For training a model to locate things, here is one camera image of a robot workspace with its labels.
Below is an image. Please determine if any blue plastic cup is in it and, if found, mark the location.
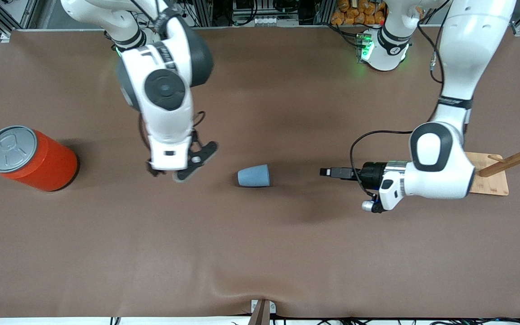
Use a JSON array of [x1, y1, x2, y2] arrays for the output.
[[237, 164, 270, 188]]

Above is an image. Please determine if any brown table mat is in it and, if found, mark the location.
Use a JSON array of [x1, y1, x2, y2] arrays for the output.
[[0, 26, 520, 319]]

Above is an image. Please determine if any orange can with grey lid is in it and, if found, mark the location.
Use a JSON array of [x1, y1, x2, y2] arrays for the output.
[[0, 125, 79, 192]]

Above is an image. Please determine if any wooden mug tree stand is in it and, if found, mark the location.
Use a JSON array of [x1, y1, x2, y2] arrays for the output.
[[465, 121, 520, 196]]

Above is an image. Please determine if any orange snack packets pile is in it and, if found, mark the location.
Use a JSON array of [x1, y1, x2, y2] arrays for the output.
[[331, 0, 387, 26]]

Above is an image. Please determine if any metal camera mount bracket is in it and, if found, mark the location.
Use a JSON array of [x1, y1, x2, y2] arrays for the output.
[[247, 299, 277, 325]]

